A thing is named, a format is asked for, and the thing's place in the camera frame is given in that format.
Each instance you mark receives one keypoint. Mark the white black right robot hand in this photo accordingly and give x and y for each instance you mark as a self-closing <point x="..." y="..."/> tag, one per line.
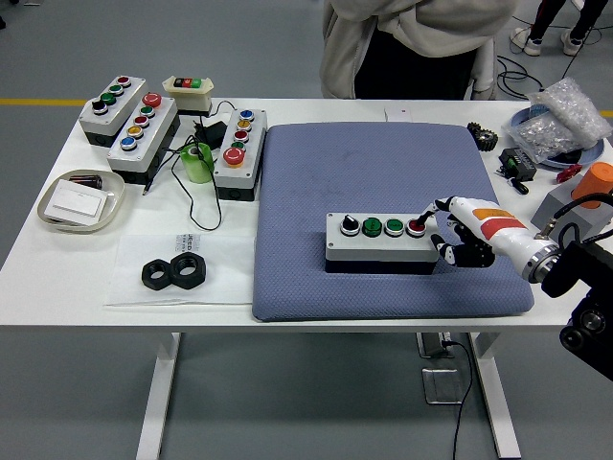
<point x="498" y="225"/>

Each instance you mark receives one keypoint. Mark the grey four-button control box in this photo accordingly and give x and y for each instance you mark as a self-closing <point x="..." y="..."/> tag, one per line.
<point x="378" y="244"/>

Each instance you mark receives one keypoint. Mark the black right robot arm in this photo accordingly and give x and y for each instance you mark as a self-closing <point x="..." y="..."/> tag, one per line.
<point x="579" y="268"/>

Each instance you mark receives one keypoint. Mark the grey box blue-button end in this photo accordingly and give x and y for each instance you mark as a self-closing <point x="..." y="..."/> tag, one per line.
<point x="254" y="139"/>

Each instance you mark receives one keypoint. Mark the long grey five-button box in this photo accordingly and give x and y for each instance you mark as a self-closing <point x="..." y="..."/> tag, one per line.
<point x="153" y="129"/>

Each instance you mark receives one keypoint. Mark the grey box with black button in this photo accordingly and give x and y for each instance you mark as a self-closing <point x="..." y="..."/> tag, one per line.
<point x="122" y="103"/>

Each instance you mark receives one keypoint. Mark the small black connector plug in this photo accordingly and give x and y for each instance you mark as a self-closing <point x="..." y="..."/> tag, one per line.
<point x="519" y="186"/>

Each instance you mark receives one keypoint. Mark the grey block base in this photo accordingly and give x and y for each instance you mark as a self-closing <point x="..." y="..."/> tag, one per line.
<point x="551" y="206"/>

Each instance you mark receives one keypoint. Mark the black module green terminal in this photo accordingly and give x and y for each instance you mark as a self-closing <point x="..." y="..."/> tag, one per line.
<point x="519" y="163"/>

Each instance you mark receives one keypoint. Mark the black gear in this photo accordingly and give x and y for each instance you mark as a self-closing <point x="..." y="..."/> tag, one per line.
<point x="484" y="139"/>

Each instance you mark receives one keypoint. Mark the small red clip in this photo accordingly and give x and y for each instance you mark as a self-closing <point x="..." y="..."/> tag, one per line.
<point x="569" y="172"/>

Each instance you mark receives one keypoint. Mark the clear bag of metal parts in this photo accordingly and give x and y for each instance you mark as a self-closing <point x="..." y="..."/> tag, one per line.
<point x="541" y="136"/>

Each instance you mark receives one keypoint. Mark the orange cylinder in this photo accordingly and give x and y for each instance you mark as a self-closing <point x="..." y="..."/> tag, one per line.
<point x="596" y="182"/>

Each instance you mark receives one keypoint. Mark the blue round plate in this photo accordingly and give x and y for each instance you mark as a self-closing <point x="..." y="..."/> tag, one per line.
<point x="591" y="152"/>

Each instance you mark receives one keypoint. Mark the grey under-table control box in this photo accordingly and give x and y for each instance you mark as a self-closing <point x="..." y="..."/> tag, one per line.
<point x="428" y="345"/>

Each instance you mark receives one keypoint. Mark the bubble wrap bag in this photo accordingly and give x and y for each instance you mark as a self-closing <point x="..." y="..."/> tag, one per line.
<point x="577" y="108"/>

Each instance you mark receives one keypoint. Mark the blue-grey textured mat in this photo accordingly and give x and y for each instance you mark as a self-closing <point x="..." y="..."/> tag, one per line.
<point x="345" y="172"/>

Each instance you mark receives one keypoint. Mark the metal floor socket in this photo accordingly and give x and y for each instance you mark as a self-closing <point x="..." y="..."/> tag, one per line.
<point x="440" y="388"/>

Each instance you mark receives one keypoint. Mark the white table leg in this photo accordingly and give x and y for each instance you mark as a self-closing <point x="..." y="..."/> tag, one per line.
<point x="498" y="407"/>
<point x="155" y="407"/>

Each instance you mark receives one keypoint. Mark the person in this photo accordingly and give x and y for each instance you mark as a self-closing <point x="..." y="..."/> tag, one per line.
<point x="412" y="57"/>
<point x="541" y="24"/>

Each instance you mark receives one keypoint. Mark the clear printed plastic bag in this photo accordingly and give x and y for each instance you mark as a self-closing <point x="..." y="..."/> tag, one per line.
<point x="220" y="268"/>

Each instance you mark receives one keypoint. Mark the black power adapter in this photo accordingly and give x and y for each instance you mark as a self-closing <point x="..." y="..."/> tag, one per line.
<point x="214" y="131"/>

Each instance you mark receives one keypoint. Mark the black hex nut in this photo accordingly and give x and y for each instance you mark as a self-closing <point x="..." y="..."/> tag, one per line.
<point x="198" y="275"/>
<point x="148" y="280"/>

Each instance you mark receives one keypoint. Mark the green tape roll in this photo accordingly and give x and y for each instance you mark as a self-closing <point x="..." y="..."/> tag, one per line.
<point x="197" y="165"/>

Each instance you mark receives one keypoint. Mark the grey shallow tray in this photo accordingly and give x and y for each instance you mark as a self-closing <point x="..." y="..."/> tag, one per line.
<point x="112" y="189"/>

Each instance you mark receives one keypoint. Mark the dark red small part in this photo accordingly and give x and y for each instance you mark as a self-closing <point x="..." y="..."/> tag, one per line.
<point x="88" y="181"/>

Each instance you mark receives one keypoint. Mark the cream three-button switch box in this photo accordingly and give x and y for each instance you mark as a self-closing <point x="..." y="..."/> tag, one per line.
<point x="191" y="98"/>

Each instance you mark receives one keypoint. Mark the white wall switch plate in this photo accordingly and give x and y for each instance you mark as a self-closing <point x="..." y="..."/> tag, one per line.
<point x="74" y="201"/>

